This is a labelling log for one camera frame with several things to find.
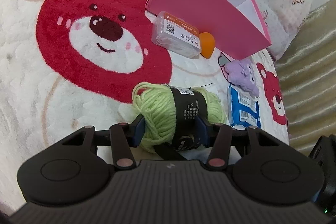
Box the green yarn ball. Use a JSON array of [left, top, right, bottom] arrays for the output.
[[131, 82, 227, 153]]

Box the blue wet wipes pack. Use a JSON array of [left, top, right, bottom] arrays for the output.
[[227, 85, 261, 127]]

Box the orange makeup sponge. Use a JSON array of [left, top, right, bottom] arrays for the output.
[[199, 32, 215, 59]]

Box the clear floss pick box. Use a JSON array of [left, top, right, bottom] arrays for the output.
[[151, 11, 201, 59]]

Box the pink cardboard box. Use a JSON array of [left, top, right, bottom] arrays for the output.
[[146, 0, 271, 59]]

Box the purple plush toy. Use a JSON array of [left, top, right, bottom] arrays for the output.
[[223, 58, 259, 98]]

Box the gold satin curtain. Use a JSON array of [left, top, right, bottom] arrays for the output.
[[276, 0, 335, 155]]

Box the bear print blanket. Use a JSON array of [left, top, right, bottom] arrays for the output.
[[0, 0, 289, 214]]

